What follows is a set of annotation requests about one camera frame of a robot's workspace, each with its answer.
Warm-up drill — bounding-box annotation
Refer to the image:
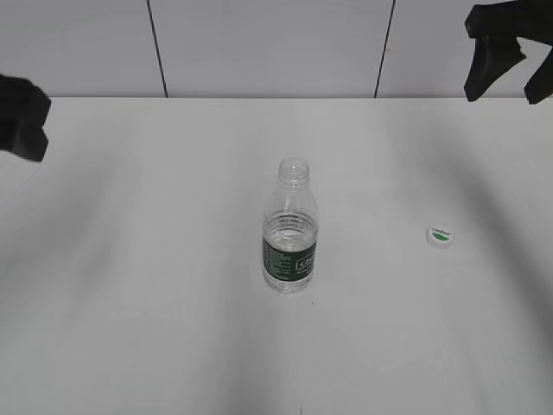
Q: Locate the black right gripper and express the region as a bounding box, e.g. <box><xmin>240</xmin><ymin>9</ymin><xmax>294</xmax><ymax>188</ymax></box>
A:
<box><xmin>464</xmin><ymin>1</ymin><xmax>553</xmax><ymax>105</ymax></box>

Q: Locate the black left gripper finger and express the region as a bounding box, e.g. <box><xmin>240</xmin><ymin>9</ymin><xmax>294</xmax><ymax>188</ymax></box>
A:
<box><xmin>1</xmin><ymin>74</ymin><xmax>51</xmax><ymax>163</ymax></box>

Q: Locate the white green Cestbon cap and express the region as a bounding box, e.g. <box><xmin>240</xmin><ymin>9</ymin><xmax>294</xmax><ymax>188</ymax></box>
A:
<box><xmin>425</xmin><ymin>226</ymin><xmax>454</xmax><ymax>249</ymax></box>

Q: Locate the clear Cestbon water bottle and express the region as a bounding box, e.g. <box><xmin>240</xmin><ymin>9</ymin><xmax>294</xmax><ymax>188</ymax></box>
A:
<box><xmin>262</xmin><ymin>157</ymin><xmax>319</xmax><ymax>294</ymax></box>

